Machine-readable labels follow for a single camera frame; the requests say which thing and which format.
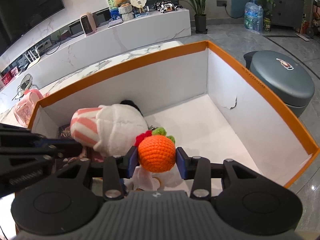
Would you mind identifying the white dog plush striped hat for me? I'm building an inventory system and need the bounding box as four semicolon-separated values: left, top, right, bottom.
70;100;148;157

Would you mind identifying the white crochet doll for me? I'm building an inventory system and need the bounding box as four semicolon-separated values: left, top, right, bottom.
124;165;188;191

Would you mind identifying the potted green plant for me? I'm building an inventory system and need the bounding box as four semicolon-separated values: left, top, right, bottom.
172;0;218;35

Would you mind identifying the white wifi router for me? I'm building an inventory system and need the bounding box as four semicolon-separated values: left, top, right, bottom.
24;47;41;63

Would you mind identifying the orange cardboard box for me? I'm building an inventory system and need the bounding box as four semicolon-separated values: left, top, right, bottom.
15;39;320;233

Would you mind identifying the black television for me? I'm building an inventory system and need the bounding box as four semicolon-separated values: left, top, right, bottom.
1;0;64;54

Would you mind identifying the white marble tv console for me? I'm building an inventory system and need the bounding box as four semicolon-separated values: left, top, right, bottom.
1;9;191;109

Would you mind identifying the pink space heater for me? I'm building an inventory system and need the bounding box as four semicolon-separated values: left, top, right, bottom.
80;12;97;36

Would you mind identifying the pink mini backpack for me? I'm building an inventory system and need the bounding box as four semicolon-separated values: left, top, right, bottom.
14;89;43;127

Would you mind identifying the white baby bouncer chair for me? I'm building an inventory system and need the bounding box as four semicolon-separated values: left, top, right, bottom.
12;74;39;101

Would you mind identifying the grey round stool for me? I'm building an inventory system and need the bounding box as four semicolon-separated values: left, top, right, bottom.
244;50;315;117

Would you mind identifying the black white toy car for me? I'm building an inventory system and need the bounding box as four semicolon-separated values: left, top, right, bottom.
152;1;183;14

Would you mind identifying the small bear plush on shelf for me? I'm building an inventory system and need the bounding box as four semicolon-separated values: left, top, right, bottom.
115;0;129;7

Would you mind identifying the dark grey drawer cabinet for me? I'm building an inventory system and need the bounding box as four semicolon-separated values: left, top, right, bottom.
271;0;304;28

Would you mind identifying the red gift box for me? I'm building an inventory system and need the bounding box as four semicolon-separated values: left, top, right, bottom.
2;67;19;85

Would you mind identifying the orange crochet ball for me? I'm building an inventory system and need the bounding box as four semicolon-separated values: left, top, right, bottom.
135;127;176;173

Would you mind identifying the blue water jug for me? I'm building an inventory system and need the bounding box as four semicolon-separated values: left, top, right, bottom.
244;0;264;34

